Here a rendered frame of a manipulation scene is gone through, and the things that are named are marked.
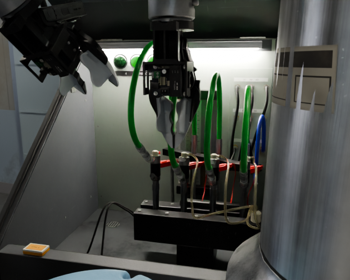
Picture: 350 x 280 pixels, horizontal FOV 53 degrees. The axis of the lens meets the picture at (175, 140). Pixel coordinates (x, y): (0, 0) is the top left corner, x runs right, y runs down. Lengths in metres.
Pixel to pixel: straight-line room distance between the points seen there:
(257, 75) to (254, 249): 1.01
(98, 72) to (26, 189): 0.46
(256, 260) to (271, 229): 0.02
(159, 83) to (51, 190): 0.63
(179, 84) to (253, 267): 0.41
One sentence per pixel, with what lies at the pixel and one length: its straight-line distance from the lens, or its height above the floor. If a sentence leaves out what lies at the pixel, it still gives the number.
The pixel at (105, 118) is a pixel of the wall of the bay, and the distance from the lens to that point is 1.30.
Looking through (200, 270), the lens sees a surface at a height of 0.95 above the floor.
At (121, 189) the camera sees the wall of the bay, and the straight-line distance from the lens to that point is 1.35.
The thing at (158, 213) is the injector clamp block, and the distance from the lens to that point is 0.98.
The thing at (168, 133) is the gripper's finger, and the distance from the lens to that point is 0.63.
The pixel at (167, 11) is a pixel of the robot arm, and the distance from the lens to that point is 0.57.
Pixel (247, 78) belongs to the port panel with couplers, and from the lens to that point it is 1.17.
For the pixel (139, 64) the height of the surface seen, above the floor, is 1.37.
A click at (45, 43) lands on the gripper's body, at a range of 0.61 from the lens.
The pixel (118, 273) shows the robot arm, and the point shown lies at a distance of 0.21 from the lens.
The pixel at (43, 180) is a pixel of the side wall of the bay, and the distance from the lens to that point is 1.07.
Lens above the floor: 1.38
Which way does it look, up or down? 13 degrees down
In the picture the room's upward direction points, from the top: straight up
